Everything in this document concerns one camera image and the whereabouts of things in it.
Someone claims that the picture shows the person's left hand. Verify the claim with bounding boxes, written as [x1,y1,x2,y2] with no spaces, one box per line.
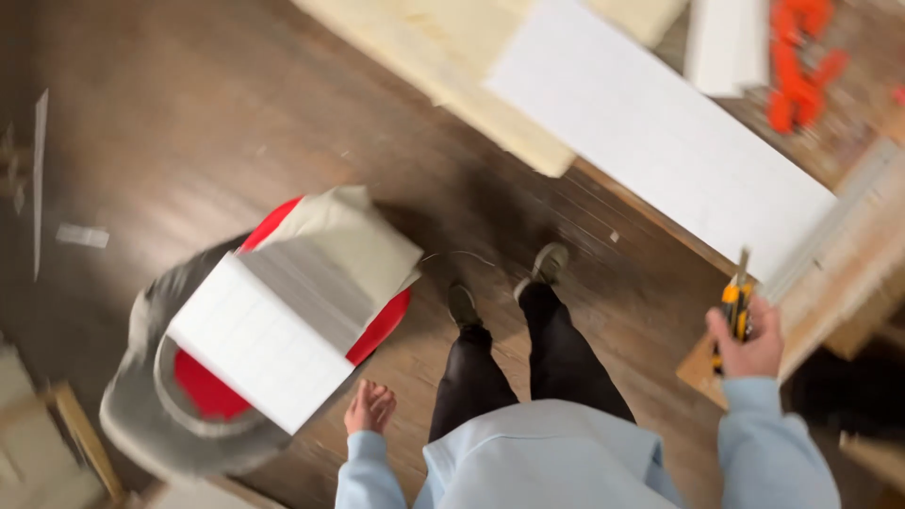
[344,379,397,436]

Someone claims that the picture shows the person's right hand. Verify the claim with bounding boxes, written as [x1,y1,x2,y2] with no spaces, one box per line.
[705,294,785,380]

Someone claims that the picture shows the yellow black utility knife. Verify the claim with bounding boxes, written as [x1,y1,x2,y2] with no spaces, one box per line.
[711,247,755,373]

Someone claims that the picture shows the person's left shoe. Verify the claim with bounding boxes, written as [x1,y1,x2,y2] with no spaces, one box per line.
[447,281,485,329]

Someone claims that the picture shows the person's shoe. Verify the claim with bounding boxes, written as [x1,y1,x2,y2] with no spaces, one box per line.
[447,281,485,329]
[513,242,570,301]

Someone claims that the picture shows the white foam block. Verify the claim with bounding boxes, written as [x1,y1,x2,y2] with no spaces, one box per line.
[166,185,424,435]

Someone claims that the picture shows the person's black trousers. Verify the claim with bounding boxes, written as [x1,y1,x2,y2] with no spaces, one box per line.
[428,283,636,443]

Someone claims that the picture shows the grey chair with red seat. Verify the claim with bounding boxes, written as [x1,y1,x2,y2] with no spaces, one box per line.
[99,195,413,477]

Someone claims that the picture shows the person's light blue sweatshirt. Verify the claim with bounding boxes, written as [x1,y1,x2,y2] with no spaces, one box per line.
[413,399,683,509]

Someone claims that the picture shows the person's right shoe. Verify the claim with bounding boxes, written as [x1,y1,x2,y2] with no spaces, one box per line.
[513,242,570,301]

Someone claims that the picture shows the pale wooden plank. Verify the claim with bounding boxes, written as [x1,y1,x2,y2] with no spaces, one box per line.
[291,0,690,179]

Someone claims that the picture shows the long white foam board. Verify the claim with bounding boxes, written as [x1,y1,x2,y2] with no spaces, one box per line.
[484,0,839,284]

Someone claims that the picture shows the wooden workbench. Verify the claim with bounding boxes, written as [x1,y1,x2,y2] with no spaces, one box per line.
[573,0,905,411]

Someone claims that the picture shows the grey metal ruler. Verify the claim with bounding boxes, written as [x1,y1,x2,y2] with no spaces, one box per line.
[764,138,900,305]

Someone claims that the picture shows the orange clamp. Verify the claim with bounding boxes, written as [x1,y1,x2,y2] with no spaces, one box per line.
[766,0,849,135]

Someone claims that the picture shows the wooden frame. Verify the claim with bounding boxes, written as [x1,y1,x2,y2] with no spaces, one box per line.
[0,339,128,509]

